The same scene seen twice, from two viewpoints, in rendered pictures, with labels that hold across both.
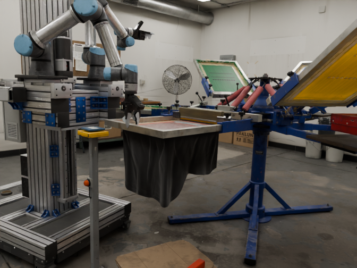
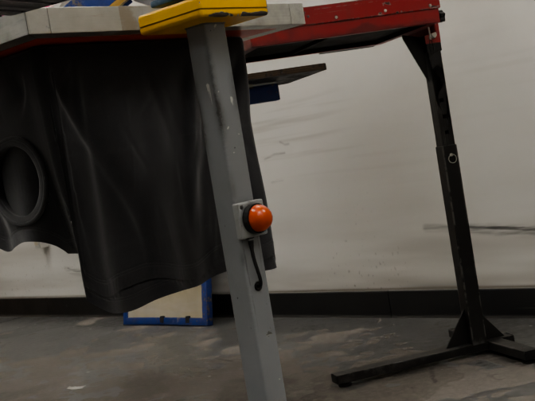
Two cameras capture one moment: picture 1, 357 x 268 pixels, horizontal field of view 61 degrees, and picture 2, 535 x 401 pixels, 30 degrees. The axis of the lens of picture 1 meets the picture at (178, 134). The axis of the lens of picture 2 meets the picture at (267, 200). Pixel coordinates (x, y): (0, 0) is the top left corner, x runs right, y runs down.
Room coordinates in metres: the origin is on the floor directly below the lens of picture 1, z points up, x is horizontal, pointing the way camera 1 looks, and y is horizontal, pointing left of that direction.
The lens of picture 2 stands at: (1.69, 1.89, 0.74)
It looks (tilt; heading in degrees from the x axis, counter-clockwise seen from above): 3 degrees down; 269
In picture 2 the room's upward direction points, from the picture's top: 9 degrees counter-clockwise
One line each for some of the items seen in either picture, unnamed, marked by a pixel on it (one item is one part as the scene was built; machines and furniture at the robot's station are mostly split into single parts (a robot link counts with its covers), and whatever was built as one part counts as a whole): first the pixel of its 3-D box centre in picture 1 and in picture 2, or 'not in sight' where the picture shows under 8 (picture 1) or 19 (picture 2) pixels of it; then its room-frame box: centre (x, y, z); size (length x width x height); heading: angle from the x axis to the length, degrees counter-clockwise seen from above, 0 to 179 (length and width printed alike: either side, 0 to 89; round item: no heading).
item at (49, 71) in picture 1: (41, 67); not in sight; (1.95, 0.88, 1.31); 0.15 x 0.15 x 0.10
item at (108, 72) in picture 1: (115, 74); not in sight; (1.79, 0.38, 1.28); 0.11 x 0.11 x 0.08; 86
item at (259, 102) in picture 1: (260, 147); not in sight; (2.75, -0.76, 0.67); 0.39 x 0.39 x 1.35
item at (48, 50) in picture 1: (40, 48); not in sight; (1.94, 0.88, 1.42); 0.13 x 0.12 x 0.14; 176
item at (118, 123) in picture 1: (178, 123); (46, 60); (2.01, 0.00, 0.97); 0.79 x 0.58 x 0.04; 134
